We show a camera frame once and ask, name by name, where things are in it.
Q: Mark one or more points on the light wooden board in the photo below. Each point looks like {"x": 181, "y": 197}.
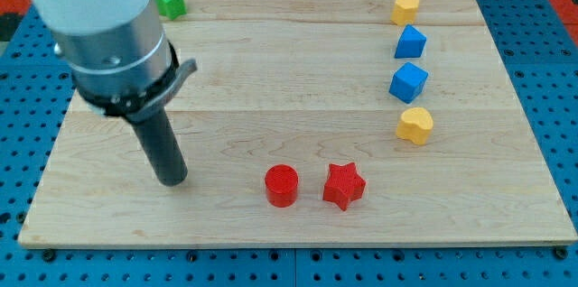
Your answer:
{"x": 305, "y": 83}

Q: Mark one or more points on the red star block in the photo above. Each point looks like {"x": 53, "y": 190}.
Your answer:
{"x": 343, "y": 185}

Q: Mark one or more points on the red cylinder block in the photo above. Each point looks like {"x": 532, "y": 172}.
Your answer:
{"x": 282, "y": 183}

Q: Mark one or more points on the green star block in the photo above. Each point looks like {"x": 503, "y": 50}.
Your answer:
{"x": 171, "y": 9}

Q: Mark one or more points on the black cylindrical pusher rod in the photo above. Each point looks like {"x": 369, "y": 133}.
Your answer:
{"x": 156, "y": 136}

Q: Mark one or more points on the yellow hexagon block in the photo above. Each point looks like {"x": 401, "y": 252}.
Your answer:
{"x": 404, "y": 12}

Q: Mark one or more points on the black clamp ring with lever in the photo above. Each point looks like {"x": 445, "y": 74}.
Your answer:
{"x": 131, "y": 93}

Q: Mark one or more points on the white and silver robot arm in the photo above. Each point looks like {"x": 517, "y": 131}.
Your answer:
{"x": 123, "y": 65}

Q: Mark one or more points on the blue cube block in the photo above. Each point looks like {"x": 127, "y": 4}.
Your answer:
{"x": 408, "y": 82}

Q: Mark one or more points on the yellow heart block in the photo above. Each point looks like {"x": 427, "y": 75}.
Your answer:
{"x": 415, "y": 125}

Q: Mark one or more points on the blue triangle block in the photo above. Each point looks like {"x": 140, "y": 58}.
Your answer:
{"x": 410, "y": 44}

